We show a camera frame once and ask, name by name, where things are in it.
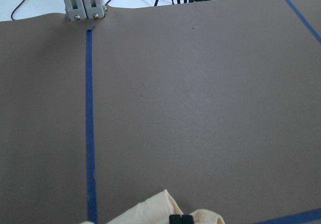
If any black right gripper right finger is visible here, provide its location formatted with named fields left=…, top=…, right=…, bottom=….
left=182, top=214, right=194, bottom=224

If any cream long-sleeve graphic shirt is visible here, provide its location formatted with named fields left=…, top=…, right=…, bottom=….
left=82, top=188, right=225, bottom=224

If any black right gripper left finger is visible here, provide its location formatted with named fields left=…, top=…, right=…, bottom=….
left=169, top=214, right=182, bottom=224

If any aluminium frame post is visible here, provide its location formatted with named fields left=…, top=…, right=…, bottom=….
left=64, top=0, right=107, bottom=21

